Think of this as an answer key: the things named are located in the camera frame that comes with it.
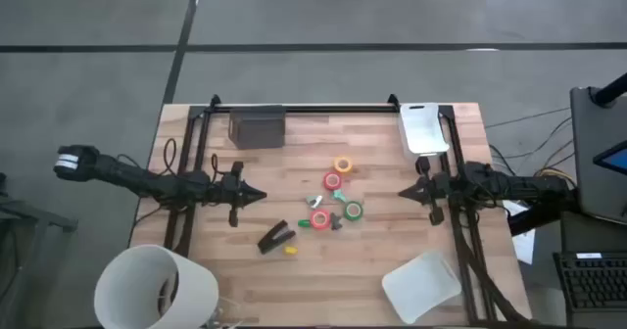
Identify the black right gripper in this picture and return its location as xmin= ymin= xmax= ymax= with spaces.
xmin=397 ymin=156 xmax=451 ymax=227

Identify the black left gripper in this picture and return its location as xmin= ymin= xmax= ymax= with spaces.
xmin=215 ymin=161 xmax=268 ymax=228

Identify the green tape roll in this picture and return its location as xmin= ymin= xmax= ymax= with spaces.
xmin=343 ymin=200 xmax=364 ymax=222

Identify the red tape roll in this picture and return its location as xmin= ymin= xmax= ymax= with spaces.
xmin=310 ymin=209 xmax=332 ymax=231
xmin=322 ymin=171 xmax=344 ymax=192

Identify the black stapler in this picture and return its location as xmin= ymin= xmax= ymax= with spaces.
xmin=257 ymin=219 xmax=297 ymax=256

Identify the narrow white plastic bin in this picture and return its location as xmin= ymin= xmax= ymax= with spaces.
xmin=399 ymin=102 xmax=451 ymax=157

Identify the dark grey storage bin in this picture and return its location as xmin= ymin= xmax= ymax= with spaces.
xmin=227 ymin=105 xmax=287 ymax=151

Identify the wide white plastic bin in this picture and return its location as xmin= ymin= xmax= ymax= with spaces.
xmin=381 ymin=250 xmax=463 ymax=325

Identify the white paper sheet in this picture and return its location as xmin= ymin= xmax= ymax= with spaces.
xmin=503 ymin=199 xmax=538 ymax=265

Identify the black metal support bar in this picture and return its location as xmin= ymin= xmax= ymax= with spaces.
xmin=507 ymin=199 xmax=579 ymax=237

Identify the white cylindrical lampshade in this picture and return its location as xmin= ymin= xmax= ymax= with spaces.
xmin=93 ymin=244 xmax=220 ymax=329

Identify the black keyboard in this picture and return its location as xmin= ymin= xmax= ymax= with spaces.
xmin=553 ymin=251 xmax=627 ymax=314

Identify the blue tablet screen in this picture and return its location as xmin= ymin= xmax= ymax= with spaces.
xmin=593 ymin=141 xmax=627 ymax=176

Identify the grey metal stand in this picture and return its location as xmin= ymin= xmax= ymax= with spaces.
xmin=0 ymin=171 xmax=79 ymax=329

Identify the black pole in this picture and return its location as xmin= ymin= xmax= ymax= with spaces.
xmin=589 ymin=71 xmax=627 ymax=108

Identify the black metal table frame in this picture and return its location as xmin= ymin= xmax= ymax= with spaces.
xmin=164 ymin=93 xmax=533 ymax=328

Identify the thin black floor cable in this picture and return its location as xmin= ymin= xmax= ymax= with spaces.
xmin=484 ymin=106 xmax=572 ymax=129

